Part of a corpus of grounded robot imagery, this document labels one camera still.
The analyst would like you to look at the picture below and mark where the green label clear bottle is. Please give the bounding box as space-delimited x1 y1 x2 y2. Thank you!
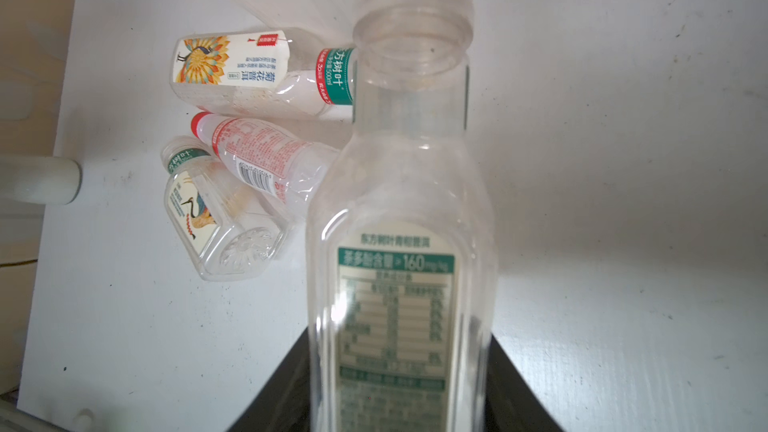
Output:
306 0 498 431

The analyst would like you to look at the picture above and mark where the white cylinder at edge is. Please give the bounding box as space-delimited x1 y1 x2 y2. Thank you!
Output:
1 155 82 205

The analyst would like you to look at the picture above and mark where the pink label clear bottle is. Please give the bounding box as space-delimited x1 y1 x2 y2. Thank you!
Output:
190 112 339 219

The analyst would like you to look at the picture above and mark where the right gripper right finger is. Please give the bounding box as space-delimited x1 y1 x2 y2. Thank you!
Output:
484 337 563 432

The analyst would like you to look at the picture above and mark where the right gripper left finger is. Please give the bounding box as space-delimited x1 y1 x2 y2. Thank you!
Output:
229 330 311 432

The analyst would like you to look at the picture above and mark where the green cap square bottle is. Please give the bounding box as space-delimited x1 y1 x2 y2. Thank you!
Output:
161 136 292 282

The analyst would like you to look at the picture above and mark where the orange label clear bottle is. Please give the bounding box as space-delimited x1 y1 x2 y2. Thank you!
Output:
169 28 356 119

